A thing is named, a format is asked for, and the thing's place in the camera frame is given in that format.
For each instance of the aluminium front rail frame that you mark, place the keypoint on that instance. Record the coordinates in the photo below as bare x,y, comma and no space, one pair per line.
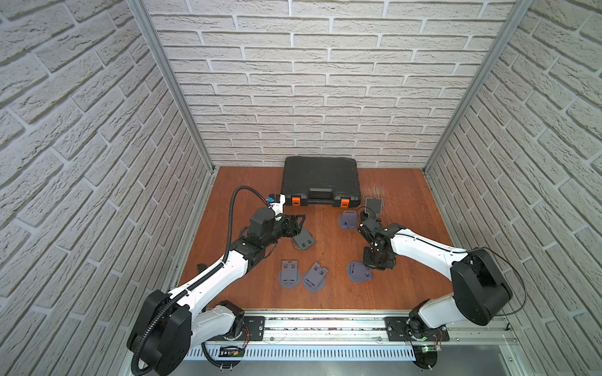
311,335

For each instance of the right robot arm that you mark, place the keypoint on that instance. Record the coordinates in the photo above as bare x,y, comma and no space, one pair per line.
479,289

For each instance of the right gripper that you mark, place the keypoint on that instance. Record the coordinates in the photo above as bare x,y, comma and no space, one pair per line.
367,260

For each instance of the black phone stand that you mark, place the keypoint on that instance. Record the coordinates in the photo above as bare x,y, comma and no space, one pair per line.
373,207

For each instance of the grey phone stand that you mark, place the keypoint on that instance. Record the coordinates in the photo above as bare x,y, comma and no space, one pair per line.
314,279
289,276
358,272

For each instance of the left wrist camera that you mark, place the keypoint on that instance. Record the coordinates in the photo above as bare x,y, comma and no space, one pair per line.
277,202

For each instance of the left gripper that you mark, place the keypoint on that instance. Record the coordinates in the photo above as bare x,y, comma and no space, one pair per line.
289,225

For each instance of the black plastic tool case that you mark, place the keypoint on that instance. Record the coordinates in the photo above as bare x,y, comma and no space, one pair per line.
321,181

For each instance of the right corner aluminium profile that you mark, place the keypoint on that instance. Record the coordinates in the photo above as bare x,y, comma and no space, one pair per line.
507,31

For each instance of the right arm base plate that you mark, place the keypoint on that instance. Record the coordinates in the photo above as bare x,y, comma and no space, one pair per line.
406,329

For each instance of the purple-grey phone stand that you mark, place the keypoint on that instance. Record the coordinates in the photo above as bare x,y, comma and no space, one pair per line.
348,220

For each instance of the left corner aluminium profile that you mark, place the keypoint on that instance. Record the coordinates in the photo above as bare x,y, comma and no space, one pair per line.
158,51

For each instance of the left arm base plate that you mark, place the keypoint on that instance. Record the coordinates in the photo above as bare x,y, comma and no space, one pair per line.
252,329

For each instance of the dark grey stand wooden base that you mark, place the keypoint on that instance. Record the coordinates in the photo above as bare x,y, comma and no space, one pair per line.
303,241

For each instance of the corner aluminium profile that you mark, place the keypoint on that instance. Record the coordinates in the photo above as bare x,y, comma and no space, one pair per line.
507,31
158,51

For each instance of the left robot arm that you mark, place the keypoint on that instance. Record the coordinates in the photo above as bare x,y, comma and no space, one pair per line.
170,323

